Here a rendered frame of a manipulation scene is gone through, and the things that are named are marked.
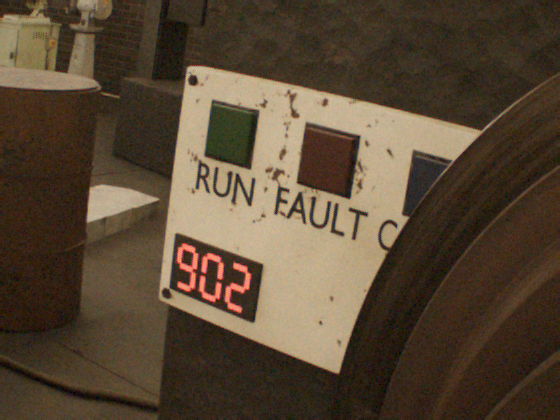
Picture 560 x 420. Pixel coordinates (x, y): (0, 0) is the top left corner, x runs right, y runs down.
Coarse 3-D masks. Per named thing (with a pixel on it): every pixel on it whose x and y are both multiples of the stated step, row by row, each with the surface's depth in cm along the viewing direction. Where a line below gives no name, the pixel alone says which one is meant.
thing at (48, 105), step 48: (0, 96) 287; (48, 96) 292; (96, 96) 313; (0, 144) 291; (48, 144) 297; (0, 192) 295; (48, 192) 302; (0, 240) 300; (48, 240) 308; (0, 288) 304; (48, 288) 313
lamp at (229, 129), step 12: (216, 108) 63; (228, 108) 62; (216, 120) 63; (228, 120) 63; (240, 120) 62; (252, 120) 62; (216, 132) 63; (228, 132) 63; (240, 132) 62; (216, 144) 63; (228, 144) 63; (240, 144) 62; (216, 156) 64; (228, 156) 63; (240, 156) 62
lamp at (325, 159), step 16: (304, 144) 59; (320, 144) 58; (336, 144) 58; (352, 144) 57; (304, 160) 59; (320, 160) 59; (336, 160) 58; (304, 176) 59; (320, 176) 59; (336, 176) 58
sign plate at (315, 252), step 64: (192, 128) 65; (256, 128) 62; (320, 128) 59; (384, 128) 56; (448, 128) 54; (192, 192) 66; (256, 192) 62; (320, 192) 60; (384, 192) 57; (192, 256) 66; (256, 256) 63; (320, 256) 60; (384, 256) 57; (256, 320) 64; (320, 320) 61
